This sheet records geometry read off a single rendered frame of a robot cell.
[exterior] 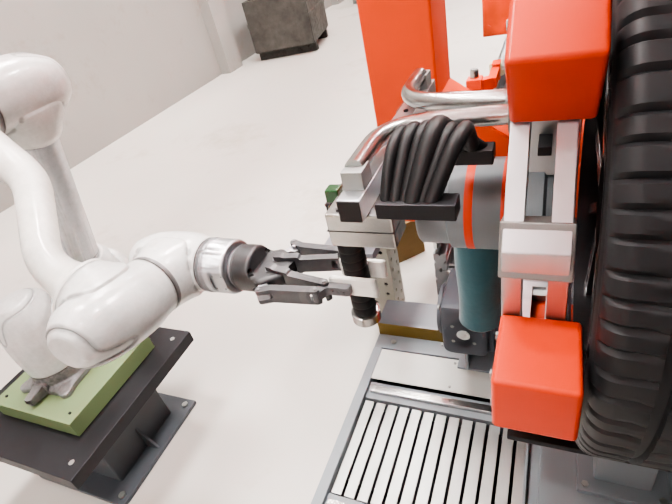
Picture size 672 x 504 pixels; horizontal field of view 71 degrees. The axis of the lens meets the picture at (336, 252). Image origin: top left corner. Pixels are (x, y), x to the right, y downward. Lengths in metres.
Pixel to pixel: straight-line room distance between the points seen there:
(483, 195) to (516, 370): 0.30
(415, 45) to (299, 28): 5.08
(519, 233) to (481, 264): 0.46
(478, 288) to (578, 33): 0.62
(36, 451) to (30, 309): 0.37
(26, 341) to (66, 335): 0.77
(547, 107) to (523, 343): 0.22
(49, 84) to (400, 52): 0.75
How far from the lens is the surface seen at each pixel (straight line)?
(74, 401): 1.50
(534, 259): 0.47
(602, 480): 1.17
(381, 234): 0.58
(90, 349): 0.70
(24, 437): 1.60
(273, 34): 6.29
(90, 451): 1.43
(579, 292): 0.95
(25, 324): 1.44
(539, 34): 0.44
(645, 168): 0.43
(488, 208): 0.69
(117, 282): 0.73
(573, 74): 0.44
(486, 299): 0.99
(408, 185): 0.52
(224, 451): 1.62
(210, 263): 0.75
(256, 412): 1.66
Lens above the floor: 1.24
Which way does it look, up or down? 34 degrees down
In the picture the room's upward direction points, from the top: 14 degrees counter-clockwise
